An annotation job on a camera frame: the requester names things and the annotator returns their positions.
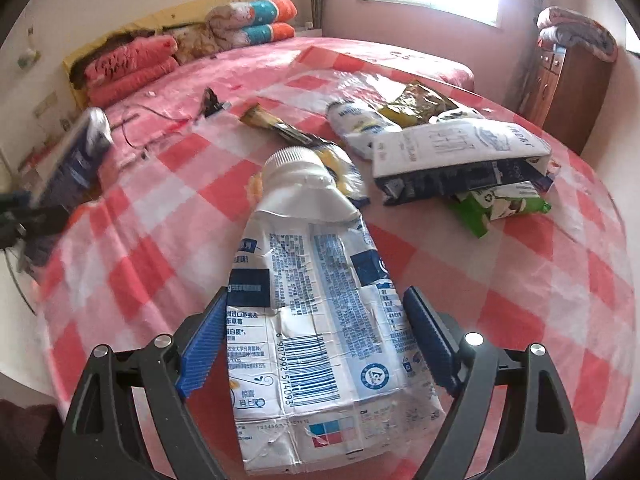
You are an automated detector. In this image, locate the olive yellow snack packet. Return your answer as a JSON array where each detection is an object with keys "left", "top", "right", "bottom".
[{"left": 377, "top": 81, "right": 459, "bottom": 128}]

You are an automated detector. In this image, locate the pink grey folded quilt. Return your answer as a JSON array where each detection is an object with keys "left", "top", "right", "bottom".
[{"left": 535, "top": 6, "right": 622, "bottom": 64}]

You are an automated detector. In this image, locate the red white checked tablecloth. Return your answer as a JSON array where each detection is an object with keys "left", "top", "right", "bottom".
[{"left": 34, "top": 45, "right": 632, "bottom": 480}]

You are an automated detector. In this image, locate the green snack packet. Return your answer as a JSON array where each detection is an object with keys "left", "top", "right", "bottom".
[{"left": 446, "top": 180, "right": 553, "bottom": 240}]

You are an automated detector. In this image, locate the black cable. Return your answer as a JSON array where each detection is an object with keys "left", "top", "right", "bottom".
[{"left": 106, "top": 112, "right": 153, "bottom": 162}]

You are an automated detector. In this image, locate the white blue capped drink carton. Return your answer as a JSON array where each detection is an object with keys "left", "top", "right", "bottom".
[{"left": 227, "top": 146, "right": 446, "bottom": 476}]

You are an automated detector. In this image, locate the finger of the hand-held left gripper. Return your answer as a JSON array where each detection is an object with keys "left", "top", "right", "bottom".
[{"left": 22, "top": 204, "right": 72, "bottom": 281}]

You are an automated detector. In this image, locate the brown wooden cabinet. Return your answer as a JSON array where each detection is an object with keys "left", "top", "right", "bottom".
[{"left": 519, "top": 42, "right": 617, "bottom": 157}]

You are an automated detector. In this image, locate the pink printed bedsheet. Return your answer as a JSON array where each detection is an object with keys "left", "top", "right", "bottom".
[{"left": 65, "top": 34, "right": 476, "bottom": 201}]

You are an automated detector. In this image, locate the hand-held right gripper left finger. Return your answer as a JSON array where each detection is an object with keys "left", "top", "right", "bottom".
[{"left": 55, "top": 286, "right": 236, "bottom": 480}]

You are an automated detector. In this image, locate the patterned curtain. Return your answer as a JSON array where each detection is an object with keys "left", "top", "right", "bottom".
[{"left": 519, "top": 0, "right": 557, "bottom": 107}]

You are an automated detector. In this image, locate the gold black coffee sachet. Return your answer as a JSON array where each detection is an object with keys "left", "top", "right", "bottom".
[{"left": 239, "top": 102, "right": 326, "bottom": 147}]

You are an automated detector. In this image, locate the brown floral pillow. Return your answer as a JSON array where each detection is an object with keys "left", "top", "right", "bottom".
[{"left": 166, "top": 22, "right": 227, "bottom": 66}]

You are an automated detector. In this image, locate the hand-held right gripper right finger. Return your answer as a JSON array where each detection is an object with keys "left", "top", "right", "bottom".
[{"left": 403, "top": 285, "right": 588, "bottom": 480}]

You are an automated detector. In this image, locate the red pillow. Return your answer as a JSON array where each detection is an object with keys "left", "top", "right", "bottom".
[
  {"left": 83, "top": 35, "right": 179, "bottom": 87},
  {"left": 87, "top": 57, "right": 181, "bottom": 109}
]

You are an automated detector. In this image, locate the white blue soft packet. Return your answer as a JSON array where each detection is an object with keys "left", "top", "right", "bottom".
[{"left": 326, "top": 99, "right": 402, "bottom": 159}]

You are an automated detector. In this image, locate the white and navy flattened carton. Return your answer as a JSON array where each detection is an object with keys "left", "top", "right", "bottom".
[{"left": 372, "top": 117, "right": 553, "bottom": 207}]

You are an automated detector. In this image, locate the blue orange folded quilt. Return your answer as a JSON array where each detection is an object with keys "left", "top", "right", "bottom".
[
  {"left": 206, "top": 0, "right": 298, "bottom": 37},
  {"left": 219, "top": 22, "right": 297, "bottom": 52}
]

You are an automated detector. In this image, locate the yellow headboard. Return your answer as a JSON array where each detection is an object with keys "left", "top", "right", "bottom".
[{"left": 62, "top": 0, "right": 257, "bottom": 111}]

